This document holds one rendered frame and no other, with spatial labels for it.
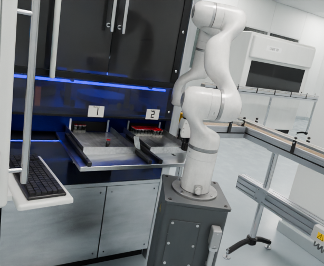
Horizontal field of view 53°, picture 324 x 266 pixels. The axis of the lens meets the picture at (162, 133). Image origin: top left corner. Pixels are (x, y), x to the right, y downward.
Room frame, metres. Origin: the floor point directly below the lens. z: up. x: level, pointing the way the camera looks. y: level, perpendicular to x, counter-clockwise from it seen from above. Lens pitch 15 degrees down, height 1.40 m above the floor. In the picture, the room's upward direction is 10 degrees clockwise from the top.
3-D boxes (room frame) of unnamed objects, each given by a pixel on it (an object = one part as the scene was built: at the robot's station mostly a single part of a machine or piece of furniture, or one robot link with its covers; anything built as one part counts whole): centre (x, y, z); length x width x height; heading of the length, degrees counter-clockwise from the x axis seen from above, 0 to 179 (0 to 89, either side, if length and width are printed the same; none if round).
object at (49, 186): (1.21, 0.49, 0.82); 0.40 x 0.14 x 0.02; 38
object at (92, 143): (1.57, 0.31, 0.90); 0.34 x 0.26 x 0.04; 32
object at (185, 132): (1.63, -0.13, 1.03); 0.10 x 0.08 x 0.11; 122
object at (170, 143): (1.75, 0.02, 0.90); 0.34 x 0.26 x 0.04; 33
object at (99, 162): (1.60, 0.13, 0.87); 0.70 x 0.48 x 0.02; 122
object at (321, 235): (1.72, -1.04, 0.50); 0.12 x 0.05 x 0.09; 32
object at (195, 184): (1.23, -0.17, 0.95); 0.19 x 0.19 x 0.18
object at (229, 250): (2.21, -0.82, 0.07); 0.50 x 0.08 x 0.14; 122
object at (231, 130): (2.26, -0.29, 0.92); 0.69 x 0.16 x 0.16; 122
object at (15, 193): (1.19, 0.53, 0.79); 0.45 x 0.28 x 0.03; 38
